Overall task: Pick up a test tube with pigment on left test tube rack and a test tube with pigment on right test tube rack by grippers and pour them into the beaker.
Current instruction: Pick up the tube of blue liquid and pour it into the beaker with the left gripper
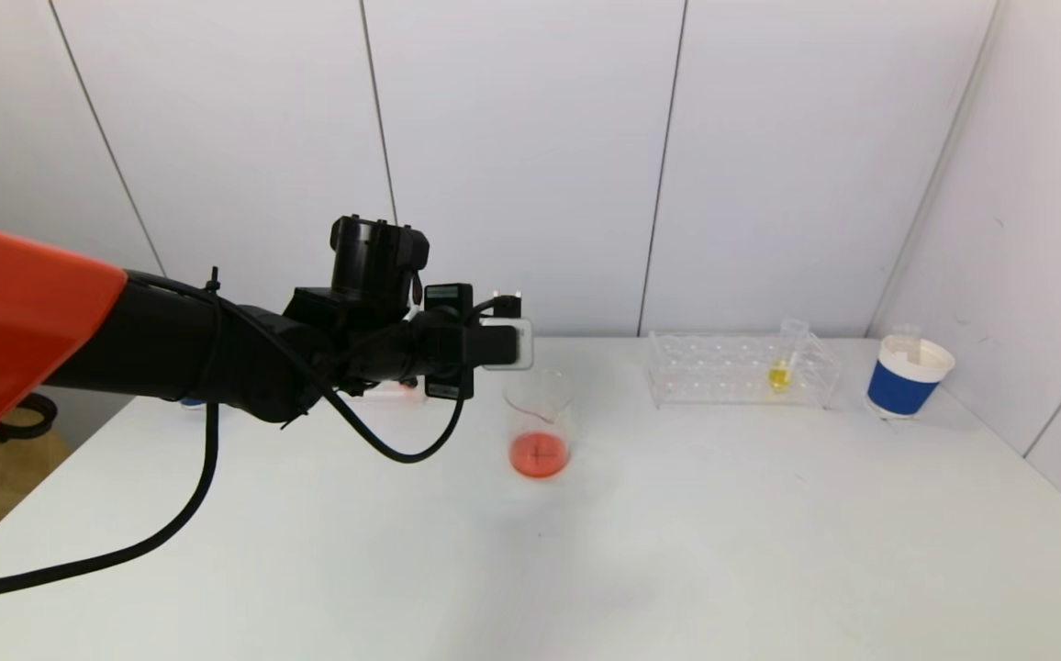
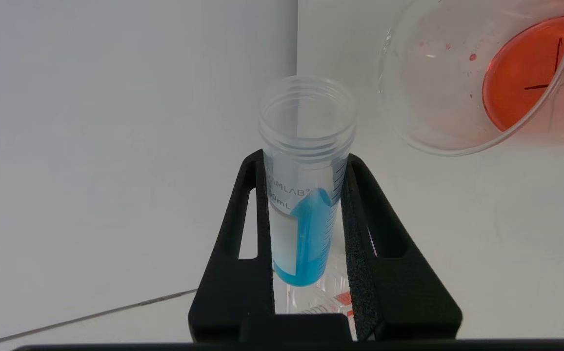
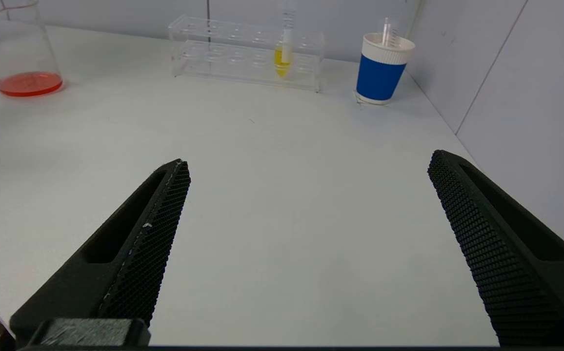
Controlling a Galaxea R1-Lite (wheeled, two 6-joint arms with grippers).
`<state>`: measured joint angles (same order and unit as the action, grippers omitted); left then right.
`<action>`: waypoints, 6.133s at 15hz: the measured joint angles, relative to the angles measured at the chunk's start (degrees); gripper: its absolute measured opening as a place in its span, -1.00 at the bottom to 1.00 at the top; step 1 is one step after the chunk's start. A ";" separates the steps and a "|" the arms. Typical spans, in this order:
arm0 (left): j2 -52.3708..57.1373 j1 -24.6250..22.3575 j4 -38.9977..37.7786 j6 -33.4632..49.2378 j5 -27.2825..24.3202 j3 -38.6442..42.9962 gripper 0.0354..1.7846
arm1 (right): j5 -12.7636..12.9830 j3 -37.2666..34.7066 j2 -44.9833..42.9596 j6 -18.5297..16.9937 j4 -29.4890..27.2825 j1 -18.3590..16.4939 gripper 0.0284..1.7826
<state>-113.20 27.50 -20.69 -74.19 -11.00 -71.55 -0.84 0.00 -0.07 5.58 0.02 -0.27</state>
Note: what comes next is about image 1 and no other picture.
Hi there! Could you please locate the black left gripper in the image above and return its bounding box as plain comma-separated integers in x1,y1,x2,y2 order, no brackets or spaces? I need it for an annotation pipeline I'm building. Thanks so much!
403,283,520,400

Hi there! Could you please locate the clear glass beaker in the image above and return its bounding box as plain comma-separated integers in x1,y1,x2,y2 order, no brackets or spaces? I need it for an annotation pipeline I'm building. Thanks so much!
503,367,575,480

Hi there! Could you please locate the test tube with yellow liquid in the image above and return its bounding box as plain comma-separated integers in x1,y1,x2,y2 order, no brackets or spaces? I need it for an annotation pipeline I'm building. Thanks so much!
765,318,810,394

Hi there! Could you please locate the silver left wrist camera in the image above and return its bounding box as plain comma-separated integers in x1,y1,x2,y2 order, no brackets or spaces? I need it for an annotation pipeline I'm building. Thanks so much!
479,316,534,372

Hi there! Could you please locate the black camera cable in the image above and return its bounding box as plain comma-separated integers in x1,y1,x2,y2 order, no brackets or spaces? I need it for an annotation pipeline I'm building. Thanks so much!
306,291,524,465

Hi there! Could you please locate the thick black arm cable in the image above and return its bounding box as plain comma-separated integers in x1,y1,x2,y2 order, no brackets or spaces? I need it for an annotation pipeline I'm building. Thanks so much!
0,402,221,604

